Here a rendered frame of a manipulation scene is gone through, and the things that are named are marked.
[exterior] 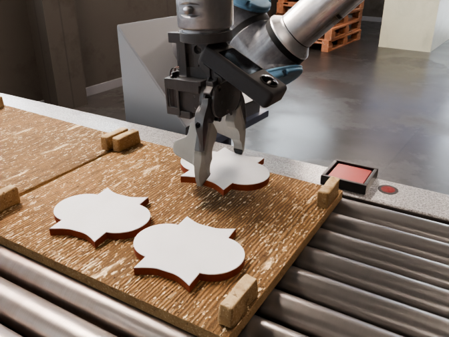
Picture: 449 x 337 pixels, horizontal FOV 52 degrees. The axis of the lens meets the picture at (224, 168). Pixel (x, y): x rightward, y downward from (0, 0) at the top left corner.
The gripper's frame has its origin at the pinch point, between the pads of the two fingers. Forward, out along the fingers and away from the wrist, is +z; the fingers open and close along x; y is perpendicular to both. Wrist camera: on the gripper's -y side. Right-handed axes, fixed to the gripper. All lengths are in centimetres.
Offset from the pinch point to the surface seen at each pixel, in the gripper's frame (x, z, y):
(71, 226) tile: 20.2, 2.2, 11.1
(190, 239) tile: 14.7, 2.8, -3.8
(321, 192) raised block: -2.6, 1.9, -14.4
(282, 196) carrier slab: -3.0, 4.1, -8.2
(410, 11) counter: -621, 47, 89
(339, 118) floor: -305, 95, 76
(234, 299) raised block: 22.7, 1.8, -14.7
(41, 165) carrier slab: 8.2, 2.6, 31.6
